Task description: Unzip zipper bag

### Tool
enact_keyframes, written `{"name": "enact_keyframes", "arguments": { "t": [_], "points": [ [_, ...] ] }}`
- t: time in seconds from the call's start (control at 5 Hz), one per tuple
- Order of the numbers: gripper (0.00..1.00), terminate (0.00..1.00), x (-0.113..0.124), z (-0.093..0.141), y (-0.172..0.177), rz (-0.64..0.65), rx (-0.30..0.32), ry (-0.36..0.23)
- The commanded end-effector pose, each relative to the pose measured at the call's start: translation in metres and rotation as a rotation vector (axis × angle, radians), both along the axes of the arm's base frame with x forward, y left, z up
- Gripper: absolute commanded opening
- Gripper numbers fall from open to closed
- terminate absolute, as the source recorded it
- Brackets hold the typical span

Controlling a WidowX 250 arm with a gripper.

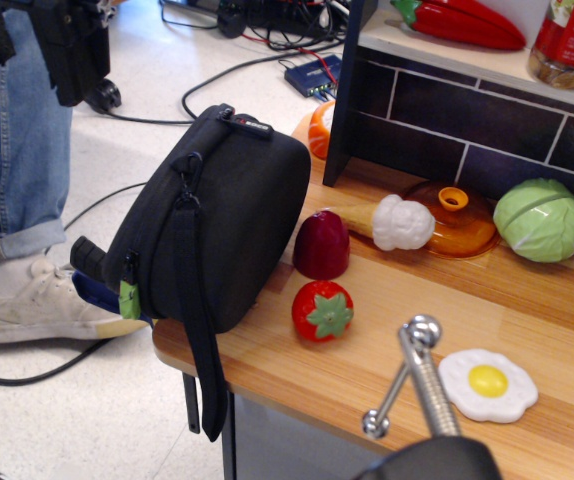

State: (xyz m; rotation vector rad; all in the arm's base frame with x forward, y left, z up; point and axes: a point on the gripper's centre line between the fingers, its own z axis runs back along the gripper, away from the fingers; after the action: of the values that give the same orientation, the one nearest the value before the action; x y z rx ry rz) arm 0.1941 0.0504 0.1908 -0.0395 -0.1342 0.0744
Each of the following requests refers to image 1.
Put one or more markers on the metal clamp screw handle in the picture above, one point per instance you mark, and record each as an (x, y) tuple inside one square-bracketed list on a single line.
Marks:
[(417, 337)]

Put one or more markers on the blue object behind bag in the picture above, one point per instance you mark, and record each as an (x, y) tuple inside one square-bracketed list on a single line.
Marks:
[(97, 294)]

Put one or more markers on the dark red toy onion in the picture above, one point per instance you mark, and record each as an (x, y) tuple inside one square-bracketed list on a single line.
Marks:
[(322, 247)]

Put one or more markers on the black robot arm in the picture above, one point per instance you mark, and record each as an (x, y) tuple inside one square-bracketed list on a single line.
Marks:
[(73, 39)]

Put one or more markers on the toy ice cream cone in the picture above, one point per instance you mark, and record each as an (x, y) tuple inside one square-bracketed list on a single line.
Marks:
[(392, 223)]

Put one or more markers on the white sneaker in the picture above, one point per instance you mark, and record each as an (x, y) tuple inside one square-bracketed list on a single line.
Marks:
[(38, 301)]

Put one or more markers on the green zipper pull tab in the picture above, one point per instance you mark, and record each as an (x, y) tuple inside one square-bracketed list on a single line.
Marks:
[(129, 301)]

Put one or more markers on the green toy cabbage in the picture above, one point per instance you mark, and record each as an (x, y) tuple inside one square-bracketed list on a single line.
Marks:
[(536, 219)]

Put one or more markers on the blue network switch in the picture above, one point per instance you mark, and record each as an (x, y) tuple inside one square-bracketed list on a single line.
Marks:
[(315, 77)]

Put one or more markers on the toy fried egg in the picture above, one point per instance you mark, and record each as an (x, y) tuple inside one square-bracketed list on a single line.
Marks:
[(486, 386)]

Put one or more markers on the orange transparent pot lid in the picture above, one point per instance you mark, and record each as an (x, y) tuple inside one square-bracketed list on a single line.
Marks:
[(464, 226)]

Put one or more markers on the red toy strawberry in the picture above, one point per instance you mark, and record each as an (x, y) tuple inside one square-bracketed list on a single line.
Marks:
[(322, 311)]

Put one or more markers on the red labelled jar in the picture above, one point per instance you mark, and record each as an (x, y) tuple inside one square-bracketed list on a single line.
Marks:
[(551, 59)]

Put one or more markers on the black cylindrical grip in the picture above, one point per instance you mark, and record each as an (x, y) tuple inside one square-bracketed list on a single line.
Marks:
[(87, 258)]

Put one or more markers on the black clamp base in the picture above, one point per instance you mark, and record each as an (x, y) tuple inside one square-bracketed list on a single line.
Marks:
[(448, 457)]

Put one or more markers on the black zipper bag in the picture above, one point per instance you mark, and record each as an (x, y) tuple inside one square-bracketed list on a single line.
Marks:
[(206, 232)]

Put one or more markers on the red toy chili pepper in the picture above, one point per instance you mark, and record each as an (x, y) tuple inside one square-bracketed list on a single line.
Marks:
[(462, 21)]

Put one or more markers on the blue jeans leg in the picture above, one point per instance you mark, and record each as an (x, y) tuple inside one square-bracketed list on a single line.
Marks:
[(34, 148)]

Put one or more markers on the dark tiled shelf unit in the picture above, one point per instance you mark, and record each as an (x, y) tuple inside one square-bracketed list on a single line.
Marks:
[(443, 111)]

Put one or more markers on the orange toy fruit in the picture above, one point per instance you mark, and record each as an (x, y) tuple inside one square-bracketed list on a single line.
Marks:
[(315, 130)]

